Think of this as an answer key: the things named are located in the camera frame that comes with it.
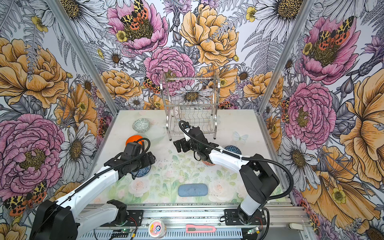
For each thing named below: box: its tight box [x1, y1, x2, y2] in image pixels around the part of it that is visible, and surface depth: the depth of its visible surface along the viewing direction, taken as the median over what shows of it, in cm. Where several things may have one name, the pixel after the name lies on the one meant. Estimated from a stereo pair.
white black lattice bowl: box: [173, 106, 182, 119], surface depth 107 cm
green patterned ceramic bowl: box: [132, 118, 150, 133], surface depth 113 cm
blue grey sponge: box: [178, 183, 208, 197], surface depth 82 cm
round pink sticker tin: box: [148, 219, 167, 239], surface depth 64 cm
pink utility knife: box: [185, 224, 217, 233], surface depth 73 cm
